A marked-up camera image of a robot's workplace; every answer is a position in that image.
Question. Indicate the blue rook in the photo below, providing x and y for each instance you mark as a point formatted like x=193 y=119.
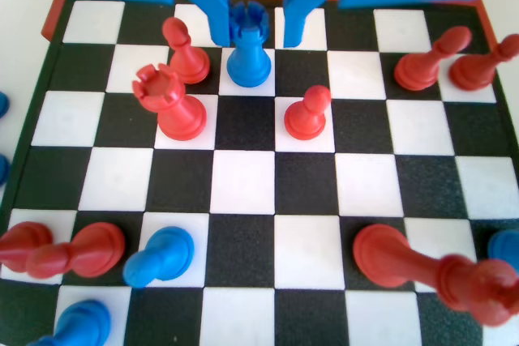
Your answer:
x=248 y=62

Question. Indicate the red pawn chess piece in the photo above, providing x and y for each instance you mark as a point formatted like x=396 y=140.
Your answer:
x=20 y=244
x=187 y=62
x=470 y=70
x=95 y=249
x=417 y=68
x=306 y=119

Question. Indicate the red rook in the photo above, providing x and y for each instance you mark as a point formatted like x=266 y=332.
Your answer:
x=178 y=115

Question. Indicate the blue pawn chess piece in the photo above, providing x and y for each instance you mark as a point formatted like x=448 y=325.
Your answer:
x=507 y=246
x=79 y=323
x=3 y=105
x=162 y=253

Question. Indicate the blue knight chess piece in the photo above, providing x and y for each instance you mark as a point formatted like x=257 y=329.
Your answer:
x=3 y=169

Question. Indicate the red queen chess piece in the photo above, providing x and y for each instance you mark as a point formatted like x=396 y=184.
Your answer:
x=385 y=257

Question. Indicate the black and white chessboard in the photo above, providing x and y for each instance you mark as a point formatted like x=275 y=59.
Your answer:
x=243 y=184

